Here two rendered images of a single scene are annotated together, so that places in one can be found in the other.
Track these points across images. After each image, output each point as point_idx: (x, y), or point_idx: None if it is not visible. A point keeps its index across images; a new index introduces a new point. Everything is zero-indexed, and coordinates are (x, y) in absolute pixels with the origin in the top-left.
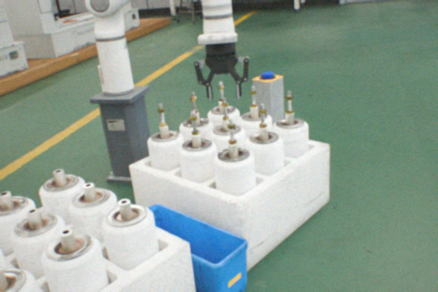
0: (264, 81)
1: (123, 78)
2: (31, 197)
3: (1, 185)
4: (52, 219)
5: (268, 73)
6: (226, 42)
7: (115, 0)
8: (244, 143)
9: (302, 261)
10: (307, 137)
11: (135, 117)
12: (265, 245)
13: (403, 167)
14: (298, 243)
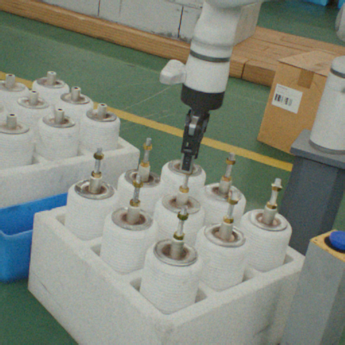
0: (318, 236)
1: (319, 126)
2: (253, 188)
3: (286, 174)
4: (34, 106)
5: (339, 236)
6: (183, 87)
7: (343, 21)
8: (164, 227)
9: (17, 335)
10: (158, 285)
11: (297, 177)
12: (48, 298)
13: None
14: (54, 344)
